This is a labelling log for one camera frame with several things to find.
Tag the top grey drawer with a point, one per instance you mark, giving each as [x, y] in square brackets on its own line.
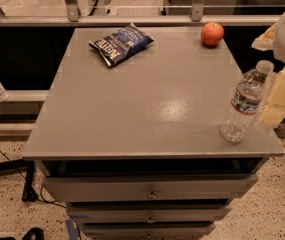
[149, 188]

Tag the clear plastic water bottle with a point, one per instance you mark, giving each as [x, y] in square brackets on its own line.
[244, 104]

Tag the blue Kettle chips bag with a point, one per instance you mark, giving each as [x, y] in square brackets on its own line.
[121, 44]

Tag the metal railing frame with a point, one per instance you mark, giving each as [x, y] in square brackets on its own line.
[83, 13]

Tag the middle grey drawer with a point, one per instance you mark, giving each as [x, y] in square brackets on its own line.
[149, 213]

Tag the bottom grey drawer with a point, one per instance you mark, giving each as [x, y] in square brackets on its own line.
[132, 230]

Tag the black stand leg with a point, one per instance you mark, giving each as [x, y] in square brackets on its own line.
[29, 194]

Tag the grey drawer cabinet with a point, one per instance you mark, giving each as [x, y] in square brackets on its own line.
[157, 113]

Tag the grey drawer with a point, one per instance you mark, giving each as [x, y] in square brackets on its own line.
[149, 188]
[132, 230]
[149, 213]

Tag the red apple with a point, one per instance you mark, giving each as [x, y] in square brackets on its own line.
[211, 34]

